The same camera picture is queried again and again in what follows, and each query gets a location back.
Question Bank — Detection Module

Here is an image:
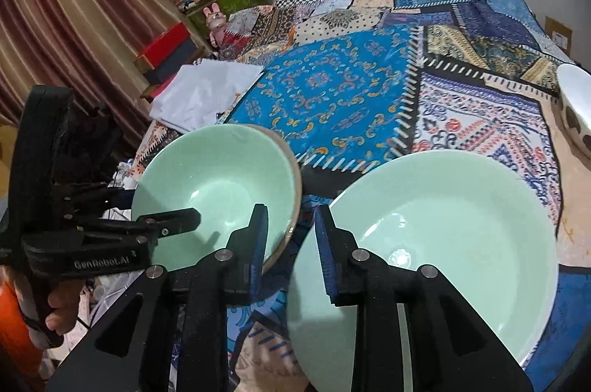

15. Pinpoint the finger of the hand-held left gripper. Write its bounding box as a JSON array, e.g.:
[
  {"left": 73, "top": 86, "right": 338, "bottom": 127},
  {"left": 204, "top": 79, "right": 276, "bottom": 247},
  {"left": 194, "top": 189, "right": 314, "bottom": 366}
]
[
  {"left": 68, "top": 207, "right": 202, "bottom": 246},
  {"left": 59, "top": 182, "right": 136, "bottom": 214}
]

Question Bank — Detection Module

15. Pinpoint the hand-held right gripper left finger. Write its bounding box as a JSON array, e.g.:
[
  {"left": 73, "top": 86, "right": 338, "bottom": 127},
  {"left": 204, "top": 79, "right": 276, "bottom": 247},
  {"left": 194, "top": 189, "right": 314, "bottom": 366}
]
[{"left": 46, "top": 203, "right": 270, "bottom": 392}]

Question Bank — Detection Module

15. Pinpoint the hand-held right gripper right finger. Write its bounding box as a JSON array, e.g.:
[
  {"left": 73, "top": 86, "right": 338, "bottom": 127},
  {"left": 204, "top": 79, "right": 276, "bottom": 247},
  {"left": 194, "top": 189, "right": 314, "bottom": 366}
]
[{"left": 312, "top": 204, "right": 533, "bottom": 392}]

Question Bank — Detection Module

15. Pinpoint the green bowl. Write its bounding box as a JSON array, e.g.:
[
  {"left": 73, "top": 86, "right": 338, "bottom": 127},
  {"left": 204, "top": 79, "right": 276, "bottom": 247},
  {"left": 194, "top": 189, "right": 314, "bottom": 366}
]
[{"left": 130, "top": 123, "right": 303, "bottom": 277}]

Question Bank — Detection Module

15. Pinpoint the green plate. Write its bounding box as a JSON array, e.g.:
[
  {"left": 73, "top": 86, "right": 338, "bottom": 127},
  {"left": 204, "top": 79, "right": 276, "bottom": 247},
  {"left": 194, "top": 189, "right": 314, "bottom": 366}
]
[{"left": 286, "top": 149, "right": 560, "bottom": 391}]

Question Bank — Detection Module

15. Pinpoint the person's left hand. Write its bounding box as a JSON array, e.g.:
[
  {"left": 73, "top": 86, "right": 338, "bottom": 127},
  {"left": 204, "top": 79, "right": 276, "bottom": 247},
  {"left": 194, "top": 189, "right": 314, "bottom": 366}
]
[{"left": 45, "top": 276, "right": 88, "bottom": 336}]

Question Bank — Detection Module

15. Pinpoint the white cloth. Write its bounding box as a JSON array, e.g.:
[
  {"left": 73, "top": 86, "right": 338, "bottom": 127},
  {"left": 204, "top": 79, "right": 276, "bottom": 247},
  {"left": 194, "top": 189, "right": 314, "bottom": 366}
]
[{"left": 150, "top": 61, "right": 265, "bottom": 133}]

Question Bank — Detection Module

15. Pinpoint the striped curtain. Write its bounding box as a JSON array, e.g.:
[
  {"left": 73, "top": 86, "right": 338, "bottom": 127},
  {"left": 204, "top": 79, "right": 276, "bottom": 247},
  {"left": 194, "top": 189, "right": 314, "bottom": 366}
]
[{"left": 0, "top": 0, "right": 185, "bottom": 137}]

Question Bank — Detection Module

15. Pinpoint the dark box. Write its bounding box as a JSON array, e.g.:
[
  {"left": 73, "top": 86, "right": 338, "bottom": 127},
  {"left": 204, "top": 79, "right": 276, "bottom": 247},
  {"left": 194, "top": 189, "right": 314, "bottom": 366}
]
[{"left": 143, "top": 40, "right": 197, "bottom": 85}]

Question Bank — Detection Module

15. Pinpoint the red box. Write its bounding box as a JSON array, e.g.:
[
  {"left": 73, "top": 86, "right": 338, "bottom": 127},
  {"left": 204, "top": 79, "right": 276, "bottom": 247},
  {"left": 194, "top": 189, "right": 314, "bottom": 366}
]
[{"left": 134, "top": 23, "right": 191, "bottom": 71}]

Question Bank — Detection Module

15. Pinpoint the patchwork blanket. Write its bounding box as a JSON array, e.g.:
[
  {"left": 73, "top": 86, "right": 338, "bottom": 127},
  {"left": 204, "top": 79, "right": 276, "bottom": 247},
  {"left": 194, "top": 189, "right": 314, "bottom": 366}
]
[{"left": 92, "top": 0, "right": 591, "bottom": 392}]

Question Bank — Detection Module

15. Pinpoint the pink bunny bottle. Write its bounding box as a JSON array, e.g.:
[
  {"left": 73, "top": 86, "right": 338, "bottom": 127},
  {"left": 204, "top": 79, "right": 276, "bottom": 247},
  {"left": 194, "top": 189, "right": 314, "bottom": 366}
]
[{"left": 203, "top": 3, "right": 230, "bottom": 48}]

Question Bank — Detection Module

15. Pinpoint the green box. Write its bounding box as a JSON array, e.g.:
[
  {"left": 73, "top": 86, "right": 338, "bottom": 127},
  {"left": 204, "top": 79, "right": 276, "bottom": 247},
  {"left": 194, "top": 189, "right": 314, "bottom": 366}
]
[{"left": 187, "top": 0, "right": 260, "bottom": 35}]

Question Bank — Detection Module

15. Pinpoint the white bowl with brown spots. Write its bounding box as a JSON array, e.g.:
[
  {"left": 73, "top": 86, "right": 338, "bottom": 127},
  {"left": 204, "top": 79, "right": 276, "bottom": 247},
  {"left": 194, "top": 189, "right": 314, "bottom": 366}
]
[{"left": 556, "top": 63, "right": 591, "bottom": 158}]

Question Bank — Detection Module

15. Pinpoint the cardboard box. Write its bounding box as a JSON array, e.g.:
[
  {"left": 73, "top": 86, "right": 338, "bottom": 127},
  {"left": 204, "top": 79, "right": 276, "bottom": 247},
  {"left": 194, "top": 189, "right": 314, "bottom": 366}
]
[{"left": 544, "top": 16, "right": 574, "bottom": 51}]

